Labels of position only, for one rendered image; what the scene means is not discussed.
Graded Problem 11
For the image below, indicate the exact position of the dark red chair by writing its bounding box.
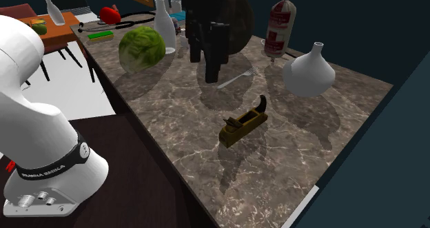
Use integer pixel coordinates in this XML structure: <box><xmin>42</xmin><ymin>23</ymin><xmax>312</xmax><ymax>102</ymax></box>
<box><xmin>0</xmin><ymin>3</ymin><xmax>39</xmax><ymax>20</ymax></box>

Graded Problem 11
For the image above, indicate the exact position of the red white sausage package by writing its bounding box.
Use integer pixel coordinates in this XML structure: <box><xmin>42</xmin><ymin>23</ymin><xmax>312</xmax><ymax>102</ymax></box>
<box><xmin>263</xmin><ymin>0</ymin><xmax>298</xmax><ymax>63</ymax></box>

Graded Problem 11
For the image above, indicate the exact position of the green fruit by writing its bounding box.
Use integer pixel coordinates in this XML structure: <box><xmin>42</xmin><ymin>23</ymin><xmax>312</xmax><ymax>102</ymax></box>
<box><xmin>31</xmin><ymin>23</ymin><xmax>48</xmax><ymax>36</ymax></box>

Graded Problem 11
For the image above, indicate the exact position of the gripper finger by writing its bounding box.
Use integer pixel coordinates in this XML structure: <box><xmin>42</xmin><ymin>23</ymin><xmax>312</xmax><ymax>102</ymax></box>
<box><xmin>201</xmin><ymin>21</ymin><xmax>232</xmax><ymax>84</ymax></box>
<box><xmin>188</xmin><ymin>25</ymin><xmax>203</xmax><ymax>63</ymax></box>

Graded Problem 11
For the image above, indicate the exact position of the teal flat book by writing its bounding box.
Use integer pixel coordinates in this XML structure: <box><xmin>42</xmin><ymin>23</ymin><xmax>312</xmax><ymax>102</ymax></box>
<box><xmin>169</xmin><ymin>10</ymin><xmax>187</xmax><ymax>23</ymax></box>

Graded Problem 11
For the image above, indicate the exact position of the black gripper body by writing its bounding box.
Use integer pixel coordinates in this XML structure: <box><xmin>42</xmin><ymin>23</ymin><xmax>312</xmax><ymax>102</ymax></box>
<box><xmin>181</xmin><ymin>0</ymin><xmax>233</xmax><ymax>30</ymax></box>

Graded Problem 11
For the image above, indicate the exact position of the wide white vase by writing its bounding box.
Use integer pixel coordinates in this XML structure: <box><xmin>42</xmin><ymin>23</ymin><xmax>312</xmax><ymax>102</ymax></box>
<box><xmin>282</xmin><ymin>41</ymin><xmax>336</xmax><ymax>98</ymax></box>

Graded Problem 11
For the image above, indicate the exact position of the black stethoscope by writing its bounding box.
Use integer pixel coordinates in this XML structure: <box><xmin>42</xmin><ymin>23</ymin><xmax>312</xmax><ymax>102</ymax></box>
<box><xmin>77</xmin><ymin>11</ymin><xmax>157</xmax><ymax>34</ymax></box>

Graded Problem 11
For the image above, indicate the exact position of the tall white bottle vase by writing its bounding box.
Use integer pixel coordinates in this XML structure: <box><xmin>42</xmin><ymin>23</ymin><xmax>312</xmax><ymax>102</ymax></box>
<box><xmin>153</xmin><ymin>0</ymin><xmax>178</xmax><ymax>55</ymax></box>

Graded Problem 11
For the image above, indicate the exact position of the silver fork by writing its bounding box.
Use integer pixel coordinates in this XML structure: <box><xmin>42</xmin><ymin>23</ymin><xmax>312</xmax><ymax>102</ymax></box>
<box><xmin>216</xmin><ymin>65</ymin><xmax>259</xmax><ymax>90</ymax></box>

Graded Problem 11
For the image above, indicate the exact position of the green yellow sponge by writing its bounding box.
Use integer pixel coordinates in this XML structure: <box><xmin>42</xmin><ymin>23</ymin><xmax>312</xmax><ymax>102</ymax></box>
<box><xmin>86</xmin><ymin>30</ymin><xmax>115</xmax><ymax>45</ymax></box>

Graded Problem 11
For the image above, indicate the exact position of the red rounded object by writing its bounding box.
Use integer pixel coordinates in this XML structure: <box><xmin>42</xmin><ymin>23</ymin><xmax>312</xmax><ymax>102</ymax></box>
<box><xmin>99</xmin><ymin>4</ymin><xmax>122</xmax><ymax>25</ymax></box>

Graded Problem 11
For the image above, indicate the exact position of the large dark brown vase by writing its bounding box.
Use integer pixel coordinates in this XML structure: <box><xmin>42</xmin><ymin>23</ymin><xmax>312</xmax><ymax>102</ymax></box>
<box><xmin>217</xmin><ymin>0</ymin><xmax>256</xmax><ymax>56</ymax></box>

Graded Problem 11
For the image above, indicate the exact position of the green cabbage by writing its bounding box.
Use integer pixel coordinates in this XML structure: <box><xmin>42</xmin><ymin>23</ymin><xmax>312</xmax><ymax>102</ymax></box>
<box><xmin>118</xmin><ymin>25</ymin><xmax>167</xmax><ymax>74</ymax></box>

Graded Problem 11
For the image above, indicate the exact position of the dark robot stand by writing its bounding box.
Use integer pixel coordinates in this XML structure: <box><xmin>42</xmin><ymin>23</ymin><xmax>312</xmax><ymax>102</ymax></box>
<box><xmin>0</xmin><ymin>114</ymin><xmax>218</xmax><ymax>228</ymax></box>

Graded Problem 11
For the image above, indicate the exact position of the small patterned egg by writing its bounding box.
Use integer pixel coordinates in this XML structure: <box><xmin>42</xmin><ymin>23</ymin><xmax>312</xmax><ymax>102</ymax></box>
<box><xmin>170</xmin><ymin>17</ymin><xmax>183</xmax><ymax>36</ymax></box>

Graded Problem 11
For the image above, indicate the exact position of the yellow wooden hand plane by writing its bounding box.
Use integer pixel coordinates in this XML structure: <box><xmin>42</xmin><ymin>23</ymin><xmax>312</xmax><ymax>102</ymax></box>
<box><xmin>218</xmin><ymin>94</ymin><xmax>269</xmax><ymax>149</ymax></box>

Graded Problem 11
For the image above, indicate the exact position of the orange side table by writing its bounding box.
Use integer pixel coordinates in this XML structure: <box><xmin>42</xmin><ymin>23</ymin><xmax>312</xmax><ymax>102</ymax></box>
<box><xmin>17</xmin><ymin>11</ymin><xmax>97</xmax><ymax>84</ymax></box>

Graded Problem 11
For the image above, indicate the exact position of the white bottle with narrow neck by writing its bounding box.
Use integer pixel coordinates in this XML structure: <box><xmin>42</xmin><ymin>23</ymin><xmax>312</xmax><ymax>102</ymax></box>
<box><xmin>44</xmin><ymin>0</ymin><xmax>66</xmax><ymax>27</ymax></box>

